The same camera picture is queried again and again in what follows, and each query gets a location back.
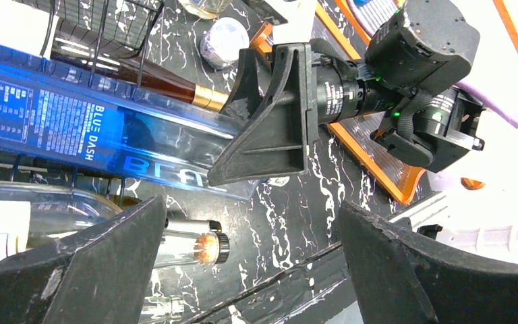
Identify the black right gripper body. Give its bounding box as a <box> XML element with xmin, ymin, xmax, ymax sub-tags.
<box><xmin>310</xmin><ymin>1</ymin><xmax>485</xmax><ymax>173</ymax></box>

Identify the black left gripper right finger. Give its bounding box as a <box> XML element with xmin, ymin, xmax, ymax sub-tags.
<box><xmin>337</xmin><ymin>202</ymin><xmax>518</xmax><ymax>323</ymax></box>

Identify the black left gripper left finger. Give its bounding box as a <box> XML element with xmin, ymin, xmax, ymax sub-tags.
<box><xmin>0</xmin><ymin>195</ymin><xmax>167</xmax><ymax>323</ymax></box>

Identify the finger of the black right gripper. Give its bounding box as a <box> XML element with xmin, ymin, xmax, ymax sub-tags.
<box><xmin>208</xmin><ymin>43</ymin><xmax>318</xmax><ymax>186</ymax></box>
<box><xmin>220</xmin><ymin>49</ymin><xmax>272</xmax><ymax>130</ymax></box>

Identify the clear round glass bottle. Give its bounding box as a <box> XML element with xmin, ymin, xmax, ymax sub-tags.
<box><xmin>0</xmin><ymin>181</ymin><xmax>122</xmax><ymax>261</ymax></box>

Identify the blue square glass bottle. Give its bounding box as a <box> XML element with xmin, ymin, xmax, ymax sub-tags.
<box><xmin>0</xmin><ymin>45</ymin><xmax>258</xmax><ymax>200</ymax></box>

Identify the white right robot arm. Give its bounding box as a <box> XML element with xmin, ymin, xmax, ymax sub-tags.
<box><xmin>208</xmin><ymin>1</ymin><xmax>518</xmax><ymax>263</ymax></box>

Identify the clear bottle with cork stopper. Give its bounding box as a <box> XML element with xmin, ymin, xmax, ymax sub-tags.
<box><xmin>154</xmin><ymin>218</ymin><xmax>231</xmax><ymax>269</ymax></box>

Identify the tall clear bottle black cap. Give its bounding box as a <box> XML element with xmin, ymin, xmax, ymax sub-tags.
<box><xmin>178</xmin><ymin>0</ymin><xmax>233</xmax><ymax>20</ymax></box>

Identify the orange framed glass shelf rack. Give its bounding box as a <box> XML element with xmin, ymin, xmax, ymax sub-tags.
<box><xmin>290</xmin><ymin>1</ymin><xmax>518</xmax><ymax>205</ymax></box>

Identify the brown bottle with gold cap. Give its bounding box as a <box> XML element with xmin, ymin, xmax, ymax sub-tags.
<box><xmin>51</xmin><ymin>36</ymin><xmax>228</xmax><ymax>112</ymax></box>

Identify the clear jar of paper clips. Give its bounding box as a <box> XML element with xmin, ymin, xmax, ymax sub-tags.
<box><xmin>199</xmin><ymin>17</ymin><xmax>250</xmax><ymax>70</ymax></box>

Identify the black aluminium base frame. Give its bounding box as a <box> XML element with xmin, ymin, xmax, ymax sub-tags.
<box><xmin>183</xmin><ymin>192</ymin><xmax>448</xmax><ymax>324</ymax></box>

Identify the black wire wine rack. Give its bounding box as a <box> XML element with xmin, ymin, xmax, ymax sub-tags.
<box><xmin>26</xmin><ymin>0</ymin><xmax>165</xmax><ymax>83</ymax></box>

